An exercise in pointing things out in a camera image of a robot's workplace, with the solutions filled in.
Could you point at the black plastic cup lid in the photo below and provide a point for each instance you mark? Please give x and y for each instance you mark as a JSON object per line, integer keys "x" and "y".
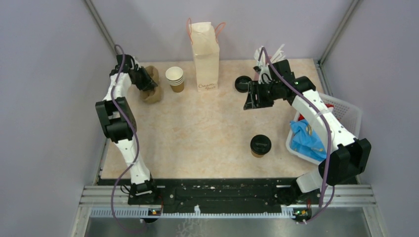
{"x": 261, "y": 143}

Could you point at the stack of paper cups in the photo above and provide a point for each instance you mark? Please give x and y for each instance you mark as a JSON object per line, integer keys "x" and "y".
{"x": 174, "y": 75}

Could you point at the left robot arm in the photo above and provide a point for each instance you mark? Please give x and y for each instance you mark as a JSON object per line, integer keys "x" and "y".
{"x": 118, "y": 122}

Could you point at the cream paper gift bag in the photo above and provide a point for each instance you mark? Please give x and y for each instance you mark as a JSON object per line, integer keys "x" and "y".
{"x": 205, "y": 48}

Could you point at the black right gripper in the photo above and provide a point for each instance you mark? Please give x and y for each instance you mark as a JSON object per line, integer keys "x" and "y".
{"x": 254, "y": 90}

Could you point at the blue cartoon packet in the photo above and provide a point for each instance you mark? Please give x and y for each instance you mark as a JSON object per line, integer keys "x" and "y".
{"x": 306, "y": 141}

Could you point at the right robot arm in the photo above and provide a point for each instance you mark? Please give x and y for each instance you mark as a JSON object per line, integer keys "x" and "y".
{"x": 347, "y": 155}

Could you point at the red snack packet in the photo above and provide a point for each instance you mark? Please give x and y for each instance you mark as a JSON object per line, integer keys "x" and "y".
{"x": 330, "y": 107}

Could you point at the spare black cup lid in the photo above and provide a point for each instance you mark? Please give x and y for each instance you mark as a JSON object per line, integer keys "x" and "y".
{"x": 242, "y": 84}

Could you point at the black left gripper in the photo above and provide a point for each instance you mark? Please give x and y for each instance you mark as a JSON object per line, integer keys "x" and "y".
{"x": 148, "y": 83}

